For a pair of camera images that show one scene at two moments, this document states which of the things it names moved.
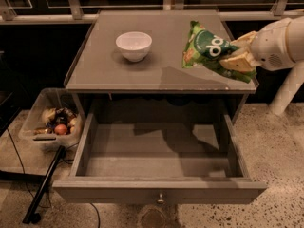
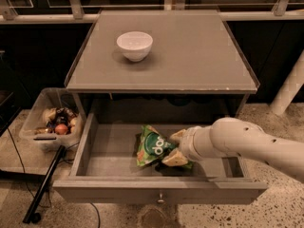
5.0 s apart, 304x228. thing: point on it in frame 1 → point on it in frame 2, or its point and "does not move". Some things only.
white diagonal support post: [288, 89] does not move
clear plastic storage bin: [55, 118] does not move
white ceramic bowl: [134, 45] does not move
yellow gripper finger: [242, 62] → [175, 159]
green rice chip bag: [205, 48] → [153, 145]
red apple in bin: [61, 129] does not move
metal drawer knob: [161, 200] does not move
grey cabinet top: [130, 62] does not move
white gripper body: [270, 47] → [186, 145]
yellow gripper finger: [245, 41] → [179, 136]
